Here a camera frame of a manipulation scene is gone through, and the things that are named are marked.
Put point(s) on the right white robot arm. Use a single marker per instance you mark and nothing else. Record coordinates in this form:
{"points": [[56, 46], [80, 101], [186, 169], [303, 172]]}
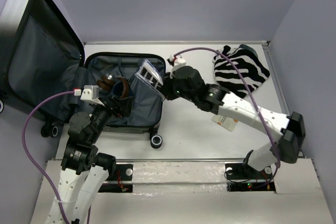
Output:
{"points": [[286, 132]]}

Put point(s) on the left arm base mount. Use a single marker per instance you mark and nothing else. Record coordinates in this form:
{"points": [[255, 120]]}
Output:
{"points": [[120, 181]]}

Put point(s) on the brown leather belt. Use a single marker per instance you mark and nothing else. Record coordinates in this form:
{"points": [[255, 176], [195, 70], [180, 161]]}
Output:
{"points": [[108, 80]]}

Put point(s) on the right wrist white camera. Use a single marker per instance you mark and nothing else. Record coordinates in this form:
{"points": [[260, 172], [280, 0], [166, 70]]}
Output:
{"points": [[176, 61]]}

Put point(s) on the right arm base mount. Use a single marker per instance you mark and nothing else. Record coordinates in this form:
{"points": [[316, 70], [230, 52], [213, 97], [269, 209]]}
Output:
{"points": [[245, 179]]}

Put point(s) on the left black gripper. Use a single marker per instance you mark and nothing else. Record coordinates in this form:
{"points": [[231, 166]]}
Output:
{"points": [[124, 106]]}

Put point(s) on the black open suitcase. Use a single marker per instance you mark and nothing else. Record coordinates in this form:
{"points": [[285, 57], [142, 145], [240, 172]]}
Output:
{"points": [[41, 57]]}

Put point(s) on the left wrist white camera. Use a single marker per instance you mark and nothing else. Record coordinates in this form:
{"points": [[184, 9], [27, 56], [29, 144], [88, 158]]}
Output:
{"points": [[90, 94]]}

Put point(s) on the clear blue pin package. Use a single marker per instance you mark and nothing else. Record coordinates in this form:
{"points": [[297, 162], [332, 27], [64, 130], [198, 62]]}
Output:
{"points": [[150, 76]]}

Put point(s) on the wrist white camera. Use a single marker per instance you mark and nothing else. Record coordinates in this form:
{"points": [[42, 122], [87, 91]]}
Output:
{"points": [[176, 61], [90, 94]]}

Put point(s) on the dark blue cup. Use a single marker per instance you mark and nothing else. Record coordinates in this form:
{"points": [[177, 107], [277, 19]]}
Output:
{"points": [[120, 90]]}

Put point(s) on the white orange card packet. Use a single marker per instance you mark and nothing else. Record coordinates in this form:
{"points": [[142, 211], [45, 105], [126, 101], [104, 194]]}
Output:
{"points": [[225, 122]]}

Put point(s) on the zebra striped cloth bag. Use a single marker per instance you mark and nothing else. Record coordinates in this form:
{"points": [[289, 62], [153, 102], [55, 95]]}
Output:
{"points": [[248, 64]]}

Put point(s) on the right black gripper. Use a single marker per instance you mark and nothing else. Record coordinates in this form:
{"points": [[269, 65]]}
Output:
{"points": [[168, 84]]}

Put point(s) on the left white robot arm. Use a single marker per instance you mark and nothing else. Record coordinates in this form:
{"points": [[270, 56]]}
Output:
{"points": [[83, 167]]}

